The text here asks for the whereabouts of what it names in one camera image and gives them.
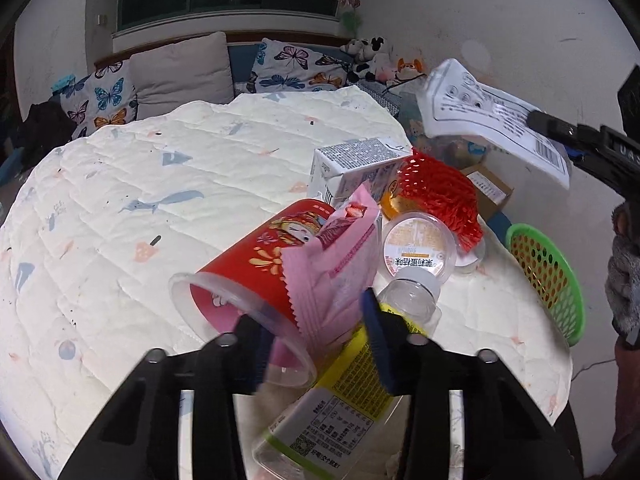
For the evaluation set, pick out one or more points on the white printed quilt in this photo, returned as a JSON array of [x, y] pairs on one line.
[[125, 235]]

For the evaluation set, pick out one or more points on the butterfly print pillow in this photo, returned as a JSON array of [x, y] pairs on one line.
[[105, 100], [300, 67]]

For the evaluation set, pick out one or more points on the colourful hanging toy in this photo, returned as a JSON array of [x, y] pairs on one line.
[[349, 5]]

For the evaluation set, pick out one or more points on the red printed cup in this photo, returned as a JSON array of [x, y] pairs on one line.
[[240, 255]]

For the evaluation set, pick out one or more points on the pink snack wrapper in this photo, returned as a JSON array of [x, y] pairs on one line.
[[330, 270]]

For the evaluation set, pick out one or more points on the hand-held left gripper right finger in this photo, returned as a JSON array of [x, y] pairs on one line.
[[377, 345]]

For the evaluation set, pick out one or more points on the grey pillow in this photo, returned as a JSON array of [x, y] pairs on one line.
[[185, 75]]

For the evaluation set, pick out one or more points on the white milk carton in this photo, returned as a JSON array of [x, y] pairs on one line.
[[345, 170]]

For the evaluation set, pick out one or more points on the white printed plastic package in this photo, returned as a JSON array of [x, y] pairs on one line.
[[480, 110]]

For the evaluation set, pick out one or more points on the cardboard box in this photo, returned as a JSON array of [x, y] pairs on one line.
[[492, 185]]

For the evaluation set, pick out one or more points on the green plastic basket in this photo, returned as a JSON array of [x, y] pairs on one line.
[[550, 270]]

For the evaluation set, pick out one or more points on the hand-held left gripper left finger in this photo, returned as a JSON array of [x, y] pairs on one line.
[[261, 360]]

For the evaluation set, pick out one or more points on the cow plush toy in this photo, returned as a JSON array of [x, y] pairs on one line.
[[367, 52]]

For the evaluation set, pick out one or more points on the clear plastic bottle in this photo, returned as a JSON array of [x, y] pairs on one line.
[[412, 295]]

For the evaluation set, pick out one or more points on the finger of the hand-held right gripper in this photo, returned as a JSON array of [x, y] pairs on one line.
[[555, 125]]

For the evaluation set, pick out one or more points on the orange plush toy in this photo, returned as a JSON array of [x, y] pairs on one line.
[[410, 67]]

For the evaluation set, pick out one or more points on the dark clothes pile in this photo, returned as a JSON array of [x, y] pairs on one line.
[[42, 130]]

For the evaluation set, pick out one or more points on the clear jelly cup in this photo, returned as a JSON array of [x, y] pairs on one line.
[[417, 245]]

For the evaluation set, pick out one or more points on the red foam fruit net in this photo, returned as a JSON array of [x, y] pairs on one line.
[[435, 190]]

